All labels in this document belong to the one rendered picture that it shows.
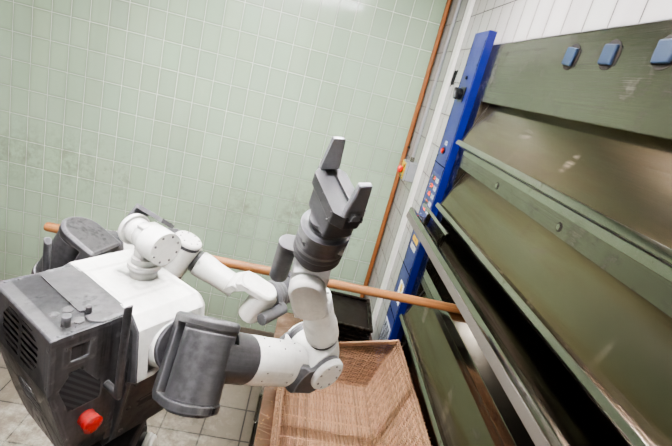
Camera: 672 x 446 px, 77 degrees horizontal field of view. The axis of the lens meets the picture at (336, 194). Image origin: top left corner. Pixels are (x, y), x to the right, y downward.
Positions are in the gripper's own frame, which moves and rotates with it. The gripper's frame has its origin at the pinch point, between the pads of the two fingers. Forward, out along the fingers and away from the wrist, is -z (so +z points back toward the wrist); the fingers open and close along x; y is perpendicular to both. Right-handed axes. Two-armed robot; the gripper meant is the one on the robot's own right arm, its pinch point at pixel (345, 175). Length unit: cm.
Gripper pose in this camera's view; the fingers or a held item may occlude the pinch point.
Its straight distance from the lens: 63.0
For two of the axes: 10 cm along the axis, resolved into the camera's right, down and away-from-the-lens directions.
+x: -3.3, -6.8, 6.5
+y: 9.0, -0.3, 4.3
